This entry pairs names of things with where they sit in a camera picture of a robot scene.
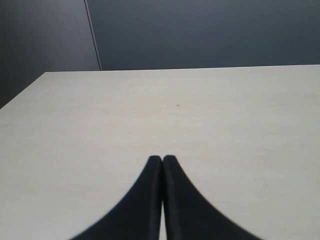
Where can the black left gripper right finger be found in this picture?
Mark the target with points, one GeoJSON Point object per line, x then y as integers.
{"type": "Point", "coordinates": [188, 215]}

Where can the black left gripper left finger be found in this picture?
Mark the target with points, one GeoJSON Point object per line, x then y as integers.
{"type": "Point", "coordinates": [137, 216]}

